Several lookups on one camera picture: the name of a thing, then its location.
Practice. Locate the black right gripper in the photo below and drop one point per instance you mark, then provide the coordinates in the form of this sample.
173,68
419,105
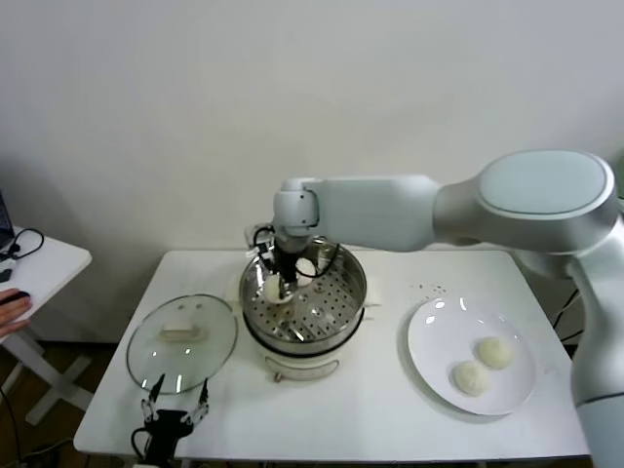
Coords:
288,262

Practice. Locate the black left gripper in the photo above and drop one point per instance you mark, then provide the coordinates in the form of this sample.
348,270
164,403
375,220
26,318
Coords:
163,425

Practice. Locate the white steamed baozi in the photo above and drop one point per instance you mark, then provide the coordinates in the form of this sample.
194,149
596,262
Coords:
307,268
495,352
470,378
273,291

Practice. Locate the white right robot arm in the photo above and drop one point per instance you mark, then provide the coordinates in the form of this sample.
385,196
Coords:
380,214

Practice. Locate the perforated steel steamer basket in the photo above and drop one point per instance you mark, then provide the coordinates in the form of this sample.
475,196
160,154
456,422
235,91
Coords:
341,278

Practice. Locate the bare human hand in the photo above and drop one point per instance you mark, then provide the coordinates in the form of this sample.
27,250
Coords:
12,317

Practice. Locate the white electric cooker base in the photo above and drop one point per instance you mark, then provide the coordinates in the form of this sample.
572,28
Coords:
302,368

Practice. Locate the brown crumb specks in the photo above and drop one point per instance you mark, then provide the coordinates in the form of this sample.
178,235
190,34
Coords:
441,288

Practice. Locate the white round plate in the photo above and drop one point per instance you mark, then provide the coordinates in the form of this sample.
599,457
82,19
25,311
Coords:
448,317

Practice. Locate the white small table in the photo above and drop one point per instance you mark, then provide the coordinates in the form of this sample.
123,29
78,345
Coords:
49,268

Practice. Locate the black computer mouse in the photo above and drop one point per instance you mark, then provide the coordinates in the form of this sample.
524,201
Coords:
20,296

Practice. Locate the small black device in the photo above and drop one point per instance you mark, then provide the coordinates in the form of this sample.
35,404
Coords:
4,277

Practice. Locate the small white adapter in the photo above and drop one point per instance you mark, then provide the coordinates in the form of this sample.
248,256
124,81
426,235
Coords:
5,265

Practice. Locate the dark laptop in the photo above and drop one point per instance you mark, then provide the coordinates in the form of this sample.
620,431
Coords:
4,219

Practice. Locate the pale green container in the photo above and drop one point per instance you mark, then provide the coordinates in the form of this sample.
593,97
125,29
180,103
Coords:
621,180

